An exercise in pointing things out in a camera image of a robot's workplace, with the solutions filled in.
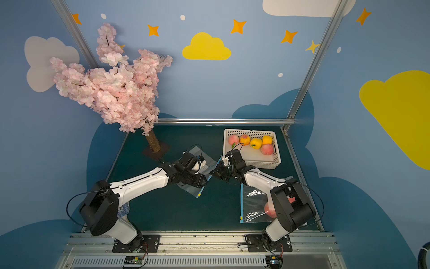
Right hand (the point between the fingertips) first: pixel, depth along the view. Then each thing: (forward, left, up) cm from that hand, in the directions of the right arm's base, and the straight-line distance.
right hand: (211, 170), depth 87 cm
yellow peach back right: (+29, -34, -6) cm, 45 cm away
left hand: (-5, +3, -1) cm, 5 cm away
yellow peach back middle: (+25, -27, -6) cm, 37 cm away
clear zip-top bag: (-10, +8, -6) cm, 14 cm away
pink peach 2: (+21, -33, -6) cm, 40 cm away
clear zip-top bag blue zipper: (-13, -22, -8) cm, 27 cm away
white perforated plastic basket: (+17, -26, -11) cm, 33 cm away
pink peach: (+27, -12, -6) cm, 30 cm away
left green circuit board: (-40, +31, -12) cm, 52 cm away
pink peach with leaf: (-17, -29, -4) cm, 34 cm away
